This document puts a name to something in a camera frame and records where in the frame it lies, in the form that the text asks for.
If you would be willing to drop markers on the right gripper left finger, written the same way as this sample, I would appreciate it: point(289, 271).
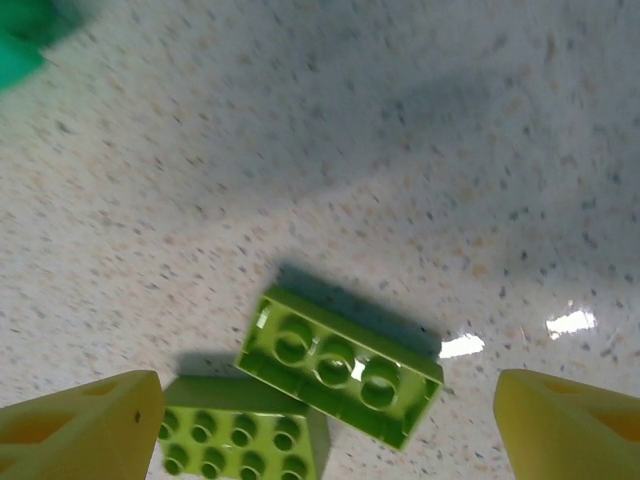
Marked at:
point(75, 435)

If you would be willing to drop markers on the green lego brick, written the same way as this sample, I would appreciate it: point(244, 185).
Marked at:
point(340, 370)
point(240, 435)

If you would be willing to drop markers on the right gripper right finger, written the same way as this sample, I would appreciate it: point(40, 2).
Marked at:
point(570, 435)

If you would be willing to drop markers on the green plastic bin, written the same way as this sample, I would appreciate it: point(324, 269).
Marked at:
point(20, 50)

